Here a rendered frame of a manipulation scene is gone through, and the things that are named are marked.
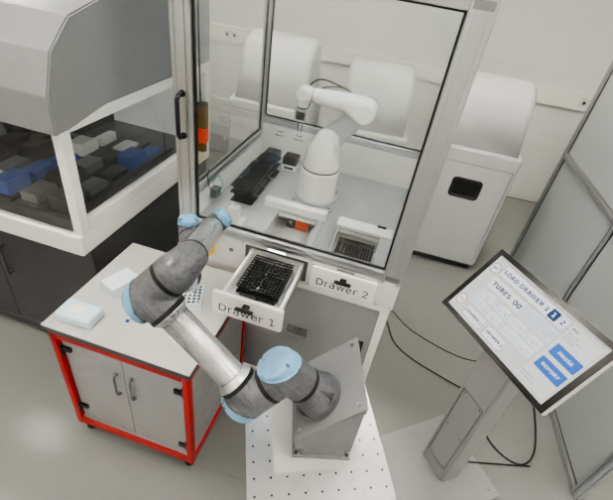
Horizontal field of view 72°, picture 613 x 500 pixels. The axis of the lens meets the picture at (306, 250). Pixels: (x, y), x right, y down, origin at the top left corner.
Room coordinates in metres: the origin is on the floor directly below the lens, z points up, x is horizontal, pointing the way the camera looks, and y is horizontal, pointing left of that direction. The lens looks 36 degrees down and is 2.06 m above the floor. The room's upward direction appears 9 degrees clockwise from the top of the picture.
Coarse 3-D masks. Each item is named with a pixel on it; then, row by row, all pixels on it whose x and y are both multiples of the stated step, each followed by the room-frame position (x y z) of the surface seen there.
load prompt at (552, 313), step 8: (504, 272) 1.30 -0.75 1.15; (512, 272) 1.28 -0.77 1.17; (504, 280) 1.27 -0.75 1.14; (512, 280) 1.26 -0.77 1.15; (520, 280) 1.25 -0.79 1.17; (520, 288) 1.22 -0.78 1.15; (528, 288) 1.21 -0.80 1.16; (528, 296) 1.18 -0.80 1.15; (536, 296) 1.17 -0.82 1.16; (544, 296) 1.16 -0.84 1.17; (536, 304) 1.15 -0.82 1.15; (544, 304) 1.14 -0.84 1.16; (552, 304) 1.13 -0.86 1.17; (544, 312) 1.11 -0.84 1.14; (552, 312) 1.10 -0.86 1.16; (560, 312) 1.09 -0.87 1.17; (552, 320) 1.08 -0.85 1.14; (560, 320) 1.07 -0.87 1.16; (568, 320) 1.06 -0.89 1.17; (560, 328) 1.05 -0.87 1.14
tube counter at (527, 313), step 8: (512, 304) 1.18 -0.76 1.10; (520, 304) 1.17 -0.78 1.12; (520, 312) 1.14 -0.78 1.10; (528, 312) 1.13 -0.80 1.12; (528, 320) 1.11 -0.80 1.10; (536, 320) 1.10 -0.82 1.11; (544, 320) 1.09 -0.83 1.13; (536, 328) 1.07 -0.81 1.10; (544, 328) 1.06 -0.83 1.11; (544, 336) 1.04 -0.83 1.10; (552, 336) 1.03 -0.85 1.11
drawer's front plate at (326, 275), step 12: (312, 276) 1.42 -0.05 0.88; (324, 276) 1.41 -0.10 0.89; (336, 276) 1.40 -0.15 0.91; (348, 276) 1.40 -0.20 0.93; (324, 288) 1.41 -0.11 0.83; (336, 288) 1.40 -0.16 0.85; (348, 288) 1.39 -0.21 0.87; (360, 288) 1.38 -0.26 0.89; (372, 288) 1.37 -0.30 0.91; (360, 300) 1.38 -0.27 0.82; (372, 300) 1.37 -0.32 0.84
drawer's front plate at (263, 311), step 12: (216, 300) 1.17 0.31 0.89; (228, 300) 1.16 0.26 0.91; (240, 300) 1.15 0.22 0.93; (252, 300) 1.16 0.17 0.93; (228, 312) 1.16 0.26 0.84; (240, 312) 1.15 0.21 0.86; (264, 312) 1.13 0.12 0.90; (276, 312) 1.12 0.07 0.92; (264, 324) 1.13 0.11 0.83; (276, 324) 1.12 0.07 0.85
